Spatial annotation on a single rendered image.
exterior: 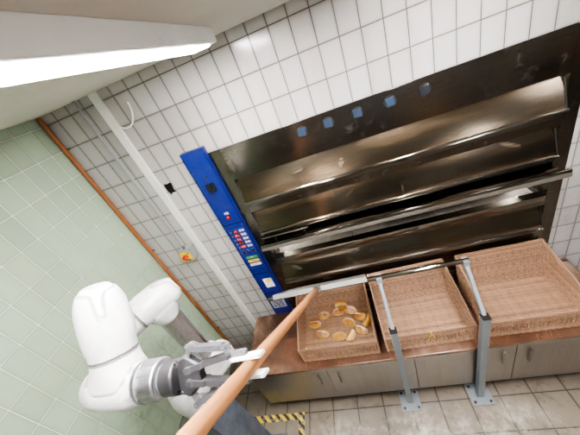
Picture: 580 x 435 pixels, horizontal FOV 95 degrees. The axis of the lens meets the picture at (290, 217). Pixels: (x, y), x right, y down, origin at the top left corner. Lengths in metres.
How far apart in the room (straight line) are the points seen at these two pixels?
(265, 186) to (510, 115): 1.38
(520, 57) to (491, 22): 0.23
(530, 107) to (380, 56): 0.83
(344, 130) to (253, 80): 0.55
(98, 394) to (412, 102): 1.64
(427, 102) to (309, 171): 0.71
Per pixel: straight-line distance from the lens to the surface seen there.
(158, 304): 1.29
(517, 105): 1.89
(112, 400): 0.78
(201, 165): 1.72
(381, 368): 2.22
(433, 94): 1.66
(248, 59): 1.53
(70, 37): 0.56
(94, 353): 0.76
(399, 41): 1.56
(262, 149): 1.62
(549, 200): 2.32
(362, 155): 1.65
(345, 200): 1.76
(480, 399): 2.66
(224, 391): 0.52
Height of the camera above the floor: 2.46
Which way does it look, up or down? 31 degrees down
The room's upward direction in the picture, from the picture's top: 23 degrees counter-clockwise
